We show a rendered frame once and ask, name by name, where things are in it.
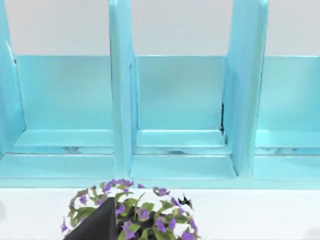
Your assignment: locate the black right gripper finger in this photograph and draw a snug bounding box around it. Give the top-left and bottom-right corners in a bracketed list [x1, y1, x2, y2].
[62, 197, 119, 240]

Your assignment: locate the purple flowering potted plant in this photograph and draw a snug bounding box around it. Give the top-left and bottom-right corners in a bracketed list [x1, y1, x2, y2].
[60, 178, 201, 240]

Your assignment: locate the light blue rack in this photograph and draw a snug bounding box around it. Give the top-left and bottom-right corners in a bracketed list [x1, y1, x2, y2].
[0, 0, 320, 190]

